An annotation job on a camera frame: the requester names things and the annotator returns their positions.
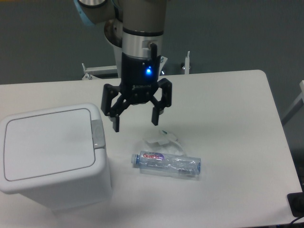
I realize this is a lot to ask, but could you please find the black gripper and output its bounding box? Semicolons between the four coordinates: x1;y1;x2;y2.
101;53;172;132

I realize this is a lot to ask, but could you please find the grey trash can push button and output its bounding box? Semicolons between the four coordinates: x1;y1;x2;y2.
91;120;106;149

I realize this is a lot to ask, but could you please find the white plastic trash can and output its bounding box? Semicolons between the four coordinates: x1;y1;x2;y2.
0;103;112;210

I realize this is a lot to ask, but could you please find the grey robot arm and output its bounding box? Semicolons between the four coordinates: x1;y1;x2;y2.
74;0;172;132

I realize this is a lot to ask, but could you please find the crumpled clear plastic wrapper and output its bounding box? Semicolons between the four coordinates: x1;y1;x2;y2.
138;129;187;156

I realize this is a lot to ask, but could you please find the clear plastic water bottle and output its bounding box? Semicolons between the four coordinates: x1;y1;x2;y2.
131;151;201;179

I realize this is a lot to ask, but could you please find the black device at table edge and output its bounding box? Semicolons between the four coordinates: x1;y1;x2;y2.
287;192;304;217

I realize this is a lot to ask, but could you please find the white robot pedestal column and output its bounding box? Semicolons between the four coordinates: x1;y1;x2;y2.
104;19;123;78

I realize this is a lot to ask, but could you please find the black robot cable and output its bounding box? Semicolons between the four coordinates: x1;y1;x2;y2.
148;42;158;60

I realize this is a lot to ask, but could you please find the white pedestal base frame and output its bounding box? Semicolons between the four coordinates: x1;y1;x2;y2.
82;50;191;80

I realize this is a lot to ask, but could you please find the white frame at right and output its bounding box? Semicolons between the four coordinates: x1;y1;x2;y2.
281;80;304;126

